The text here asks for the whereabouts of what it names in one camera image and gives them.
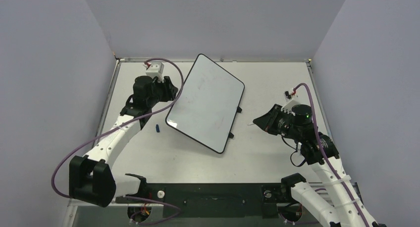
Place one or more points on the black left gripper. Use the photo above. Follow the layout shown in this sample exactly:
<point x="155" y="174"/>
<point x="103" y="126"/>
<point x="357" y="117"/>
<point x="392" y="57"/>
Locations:
<point x="169" y="90"/>

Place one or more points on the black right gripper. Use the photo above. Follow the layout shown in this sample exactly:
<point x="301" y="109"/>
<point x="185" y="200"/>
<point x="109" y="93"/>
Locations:
<point x="274" y="119"/>

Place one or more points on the black-framed whiteboard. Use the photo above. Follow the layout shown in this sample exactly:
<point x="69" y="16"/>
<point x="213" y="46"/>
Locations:
<point x="208" y="104"/>

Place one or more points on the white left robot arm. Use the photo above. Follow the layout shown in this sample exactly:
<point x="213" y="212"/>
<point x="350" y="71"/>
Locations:
<point x="90" y="176"/>

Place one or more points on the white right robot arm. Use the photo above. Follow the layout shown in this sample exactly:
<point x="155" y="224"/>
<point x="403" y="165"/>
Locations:
<point x="345" y="208"/>

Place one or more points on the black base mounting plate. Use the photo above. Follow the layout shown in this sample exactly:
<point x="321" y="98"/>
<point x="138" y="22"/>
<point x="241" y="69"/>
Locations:
<point x="225" y="200"/>

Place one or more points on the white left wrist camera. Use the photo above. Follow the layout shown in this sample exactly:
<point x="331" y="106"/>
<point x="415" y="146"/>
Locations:
<point x="155" y="70"/>

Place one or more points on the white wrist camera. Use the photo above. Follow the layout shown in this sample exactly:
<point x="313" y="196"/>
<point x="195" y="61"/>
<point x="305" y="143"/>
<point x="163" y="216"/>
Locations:
<point x="155" y="70"/>
<point x="291" y="101"/>

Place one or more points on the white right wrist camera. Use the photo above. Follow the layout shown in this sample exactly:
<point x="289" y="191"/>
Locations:
<point x="291" y="101"/>

